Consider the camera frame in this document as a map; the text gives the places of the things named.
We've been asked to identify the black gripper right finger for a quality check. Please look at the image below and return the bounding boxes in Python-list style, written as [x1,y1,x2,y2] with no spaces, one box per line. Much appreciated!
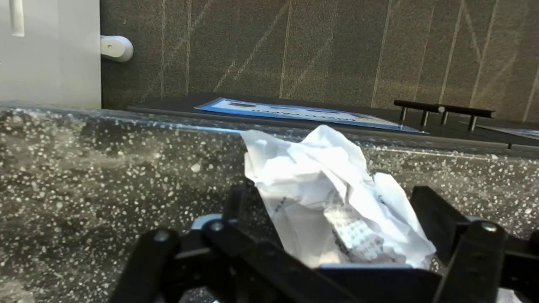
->
[411,183,539,303]

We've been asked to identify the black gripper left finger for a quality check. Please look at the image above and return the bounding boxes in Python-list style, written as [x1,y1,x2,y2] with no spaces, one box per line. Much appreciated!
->
[108,183,351,303]

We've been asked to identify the white tissue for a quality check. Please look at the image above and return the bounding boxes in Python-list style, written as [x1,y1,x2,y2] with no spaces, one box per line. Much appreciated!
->
[241,122,438,269]

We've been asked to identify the large white printer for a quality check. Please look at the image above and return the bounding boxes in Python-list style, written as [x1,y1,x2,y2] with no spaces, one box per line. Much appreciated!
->
[0,0,103,110]

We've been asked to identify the white printer foot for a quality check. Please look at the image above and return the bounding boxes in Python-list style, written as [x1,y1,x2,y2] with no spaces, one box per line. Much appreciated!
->
[100,33,135,63]

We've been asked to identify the blue label with up arrow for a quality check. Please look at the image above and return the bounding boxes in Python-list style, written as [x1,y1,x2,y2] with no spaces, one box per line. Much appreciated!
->
[194,95,427,134]

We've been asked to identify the black door handle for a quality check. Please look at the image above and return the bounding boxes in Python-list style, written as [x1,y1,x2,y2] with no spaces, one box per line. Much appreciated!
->
[438,104,497,132]
[393,99,447,129]

